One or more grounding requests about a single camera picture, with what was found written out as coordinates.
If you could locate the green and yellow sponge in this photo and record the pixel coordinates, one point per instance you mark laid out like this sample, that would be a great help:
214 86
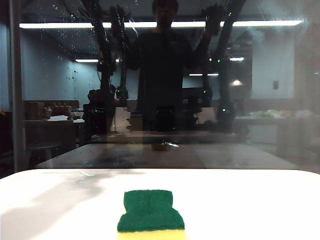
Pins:
150 212

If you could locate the large wet glass pane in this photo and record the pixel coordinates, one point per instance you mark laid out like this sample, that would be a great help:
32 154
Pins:
270 140

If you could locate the round grey stool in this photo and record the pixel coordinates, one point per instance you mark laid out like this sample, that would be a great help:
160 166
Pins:
41 148

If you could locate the grey metal window frame post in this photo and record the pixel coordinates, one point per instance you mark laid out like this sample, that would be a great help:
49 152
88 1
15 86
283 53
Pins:
17 100

